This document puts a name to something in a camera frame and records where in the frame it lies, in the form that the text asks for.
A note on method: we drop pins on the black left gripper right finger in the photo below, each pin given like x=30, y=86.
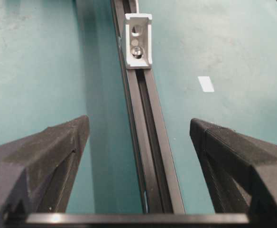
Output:
x=240, y=171

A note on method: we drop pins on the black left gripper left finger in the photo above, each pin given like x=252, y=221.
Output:
x=37, y=172

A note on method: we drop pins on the white tape patch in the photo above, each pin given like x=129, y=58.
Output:
x=206, y=84

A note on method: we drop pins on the black aluminium extrusion rail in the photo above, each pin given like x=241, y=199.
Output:
x=158, y=183

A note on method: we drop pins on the silver bracket screw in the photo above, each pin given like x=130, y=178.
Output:
x=137, y=52

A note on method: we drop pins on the silver metal corner bracket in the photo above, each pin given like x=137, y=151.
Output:
x=137, y=31

